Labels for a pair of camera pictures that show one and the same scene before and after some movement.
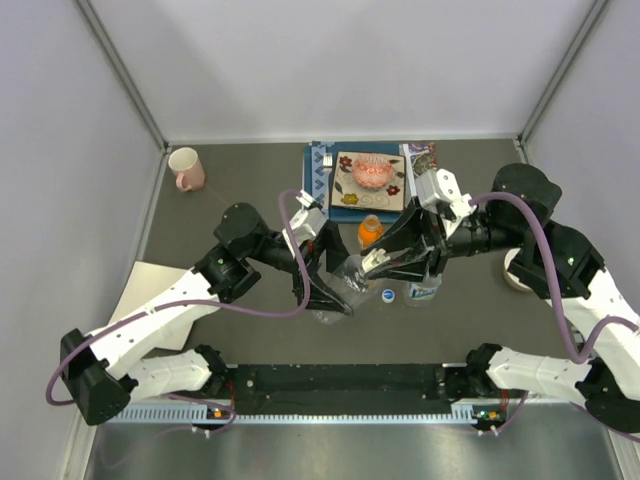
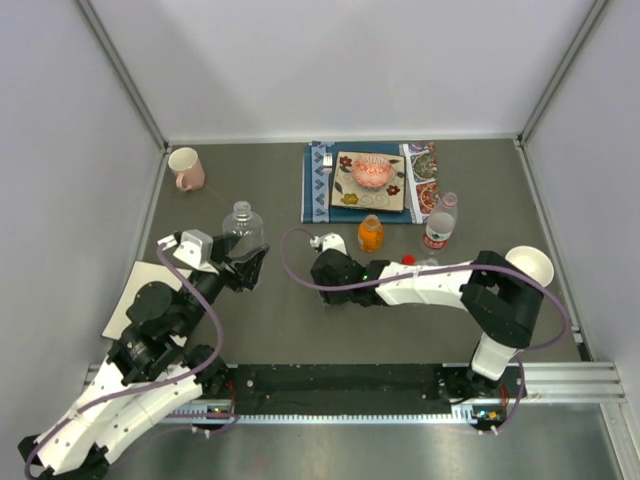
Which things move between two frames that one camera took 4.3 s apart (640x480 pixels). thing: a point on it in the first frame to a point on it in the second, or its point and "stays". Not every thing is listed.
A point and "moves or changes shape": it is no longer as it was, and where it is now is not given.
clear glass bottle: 350,276 moves or changes shape
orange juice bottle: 370,231 stays
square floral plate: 346,192 stays
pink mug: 185,163 stays
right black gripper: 427,228 to 332,297
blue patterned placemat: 316,183 stays
